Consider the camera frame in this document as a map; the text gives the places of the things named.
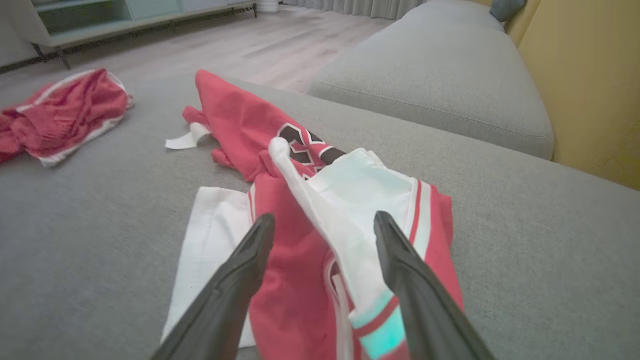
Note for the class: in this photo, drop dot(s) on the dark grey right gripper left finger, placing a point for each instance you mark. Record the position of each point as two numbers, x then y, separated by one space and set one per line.
225 300

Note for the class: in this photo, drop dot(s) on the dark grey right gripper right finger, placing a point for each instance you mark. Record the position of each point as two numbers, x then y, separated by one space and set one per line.
425 310

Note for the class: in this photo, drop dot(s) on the red Bulls 23 jersey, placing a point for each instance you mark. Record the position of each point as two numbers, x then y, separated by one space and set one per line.
240 125

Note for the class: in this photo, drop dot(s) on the red shorts with white stripe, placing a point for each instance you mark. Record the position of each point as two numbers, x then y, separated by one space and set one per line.
65 115

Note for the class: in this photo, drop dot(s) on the small grey sofa cushion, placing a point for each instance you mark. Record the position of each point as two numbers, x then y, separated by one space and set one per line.
440 75

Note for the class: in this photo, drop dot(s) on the yellow sofa backrest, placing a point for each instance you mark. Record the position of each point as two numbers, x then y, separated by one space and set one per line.
590 75

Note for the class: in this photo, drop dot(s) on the pale green TV cabinet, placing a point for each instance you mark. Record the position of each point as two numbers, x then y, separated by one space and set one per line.
150 7

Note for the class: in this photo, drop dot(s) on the grey pleated curtain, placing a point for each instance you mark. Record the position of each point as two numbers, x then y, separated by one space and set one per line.
360 6

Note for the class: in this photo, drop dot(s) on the blue-grey pillow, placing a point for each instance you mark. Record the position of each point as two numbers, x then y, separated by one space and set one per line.
506 7

